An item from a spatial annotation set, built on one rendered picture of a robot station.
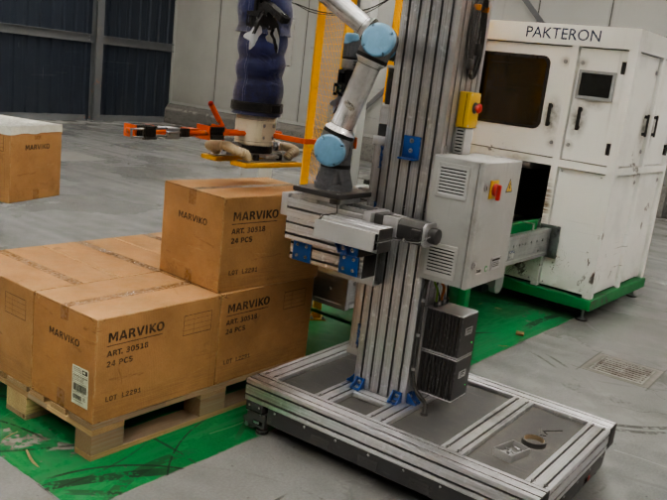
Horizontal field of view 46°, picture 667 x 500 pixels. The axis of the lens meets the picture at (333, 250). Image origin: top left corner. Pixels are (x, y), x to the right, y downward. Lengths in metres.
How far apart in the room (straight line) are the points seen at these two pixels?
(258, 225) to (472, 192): 0.96
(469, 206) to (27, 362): 1.80
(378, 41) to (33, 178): 2.34
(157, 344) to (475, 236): 1.26
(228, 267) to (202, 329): 0.27
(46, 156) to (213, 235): 1.60
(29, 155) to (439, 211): 2.39
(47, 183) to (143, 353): 1.80
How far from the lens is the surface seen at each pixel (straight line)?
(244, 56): 3.40
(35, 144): 4.50
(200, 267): 3.32
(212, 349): 3.30
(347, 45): 3.46
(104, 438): 3.09
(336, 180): 3.00
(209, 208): 3.23
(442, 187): 2.90
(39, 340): 3.21
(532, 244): 5.42
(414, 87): 3.01
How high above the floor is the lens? 1.48
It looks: 13 degrees down
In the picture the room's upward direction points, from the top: 7 degrees clockwise
